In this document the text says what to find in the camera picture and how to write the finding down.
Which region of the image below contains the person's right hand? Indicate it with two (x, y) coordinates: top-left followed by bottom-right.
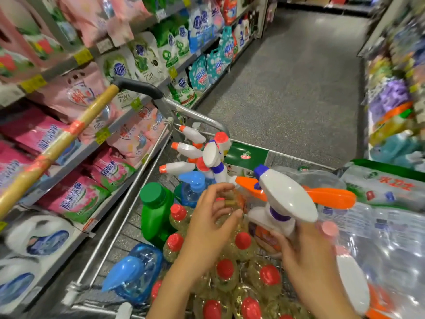
(258, 221), (347, 318)

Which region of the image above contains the person's left hand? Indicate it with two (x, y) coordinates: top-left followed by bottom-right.
(174, 183), (245, 276)

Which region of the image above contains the cluster of yellow red-capped bottles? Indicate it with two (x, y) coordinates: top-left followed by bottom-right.
(149, 186), (313, 319)

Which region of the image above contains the blue pump cleaner bottle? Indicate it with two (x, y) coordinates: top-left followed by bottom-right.
(174, 171), (208, 209)

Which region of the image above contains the green capped cleaner bottle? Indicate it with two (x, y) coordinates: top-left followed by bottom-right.
(139, 181), (175, 249)

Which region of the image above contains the white spray bottle blue trigger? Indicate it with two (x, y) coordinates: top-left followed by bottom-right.
(247, 164), (321, 238)

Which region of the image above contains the white red-tipped spray bottle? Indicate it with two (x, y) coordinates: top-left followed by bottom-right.
(201, 131), (233, 185)

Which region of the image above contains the blue pump soap bottle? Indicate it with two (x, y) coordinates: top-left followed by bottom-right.
(101, 244), (164, 308)

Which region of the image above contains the large green white cleaner pouch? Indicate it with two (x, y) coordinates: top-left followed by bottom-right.
(340, 159), (425, 213)
(222, 139), (271, 172)

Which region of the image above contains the cluster of teal cleaner bottles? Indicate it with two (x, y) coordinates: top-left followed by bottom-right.
(372, 129), (425, 170)

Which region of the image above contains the stack of white blue pouches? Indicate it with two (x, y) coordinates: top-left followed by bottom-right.
(0, 212), (84, 313)

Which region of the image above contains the row of teal blue pouches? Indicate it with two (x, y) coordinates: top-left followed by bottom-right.
(189, 0), (256, 97)

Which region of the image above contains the row of purple cleaner bottles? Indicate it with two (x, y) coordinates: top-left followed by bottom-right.
(375, 76), (413, 120)

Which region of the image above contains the row of green white pouches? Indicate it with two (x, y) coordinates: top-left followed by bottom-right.
(100, 19), (200, 107)

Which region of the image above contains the stack of pink detergent pouches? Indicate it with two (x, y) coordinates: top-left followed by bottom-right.
(0, 0), (167, 223)

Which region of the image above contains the person's right forearm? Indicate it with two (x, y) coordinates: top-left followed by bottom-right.
(292, 299), (363, 319)

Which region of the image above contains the grey shopping cart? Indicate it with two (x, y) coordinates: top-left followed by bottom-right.
(0, 76), (425, 319)

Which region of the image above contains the store shelving with refill pouches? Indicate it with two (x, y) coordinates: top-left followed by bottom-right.
(0, 0), (267, 316)

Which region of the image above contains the distant store shelving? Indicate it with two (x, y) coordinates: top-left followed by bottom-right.
(279, 0), (379, 14)

